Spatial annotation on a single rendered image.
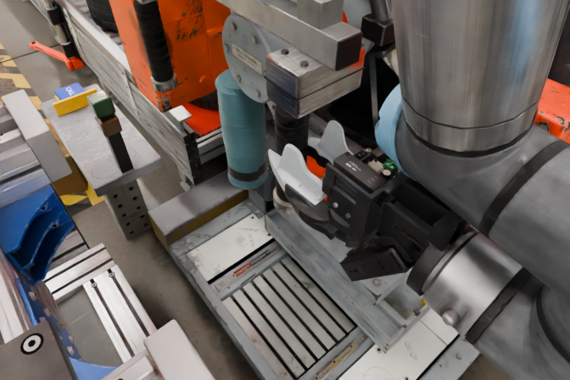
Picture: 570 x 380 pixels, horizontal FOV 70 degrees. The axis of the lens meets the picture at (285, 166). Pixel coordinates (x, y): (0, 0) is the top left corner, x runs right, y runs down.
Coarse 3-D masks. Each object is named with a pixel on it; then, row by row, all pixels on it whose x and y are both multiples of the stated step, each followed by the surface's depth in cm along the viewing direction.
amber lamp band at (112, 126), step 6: (114, 114) 87; (96, 120) 87; (108, 120) 86; (114, 120) 86; (102, 126) 85; (108, 126) 86; (114, 126) 87; (120, 126) 88; (102, 132) 88; (108, 132) 87; (114, 132) 88
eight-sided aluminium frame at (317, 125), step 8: (272, 104) 86; (272, 112) 87; (312, 112) 86; (312, 120) 84; (320, 120) 84; (312, 128) 86; (320, 128) 83; (312, 136) 81; (320, 136) 85; (344, 136) 81; (352, 144) 79; (352, 152) 78
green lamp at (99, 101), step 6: (90, 96) 83; (96, 96) 83; (102, 96) 83; (108, 96) 83; (90, 102) 82; (96, 102) 82; (102, 102) 82; (108, 102) 83; (96, 108) 82; (102, 108) 83; (108, 108) 84; (114, 108) 85; (96, 114) 83; (102, 114) 84; (108, 114) 85
